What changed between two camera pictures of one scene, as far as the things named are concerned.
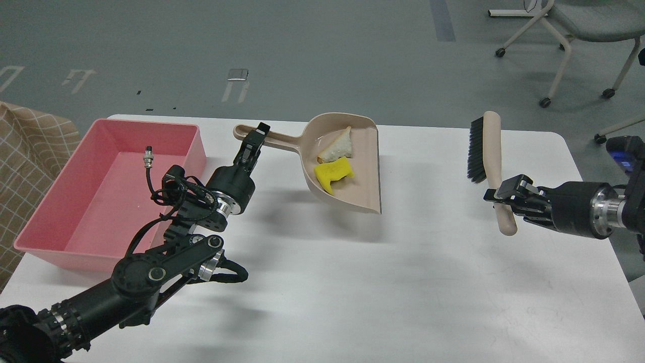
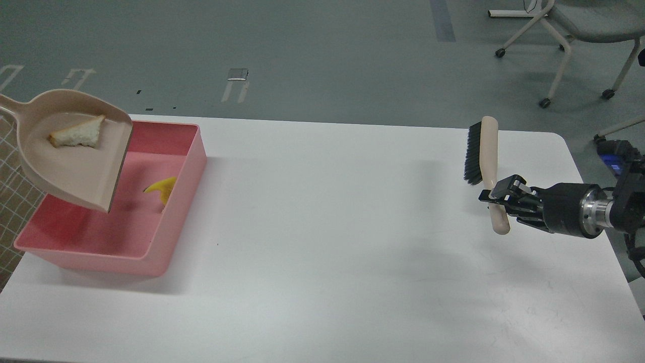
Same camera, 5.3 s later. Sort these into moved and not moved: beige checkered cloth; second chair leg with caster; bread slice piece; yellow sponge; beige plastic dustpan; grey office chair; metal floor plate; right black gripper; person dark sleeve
Moved: bread slice piece; beige plastic dustpan; yellow sponge
Not moved: second chair leg with caster; person dark sleeve; beige checkered cloth; right black gripper; grey office chair; metal floor plate
